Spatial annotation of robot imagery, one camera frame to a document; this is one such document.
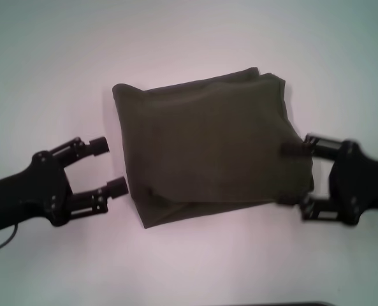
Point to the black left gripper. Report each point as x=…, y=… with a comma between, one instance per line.
x=26, y=197

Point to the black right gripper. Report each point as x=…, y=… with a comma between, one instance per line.
x=360, y=185

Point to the dark green printed T-shirt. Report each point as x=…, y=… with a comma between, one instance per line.
x=207, y=143

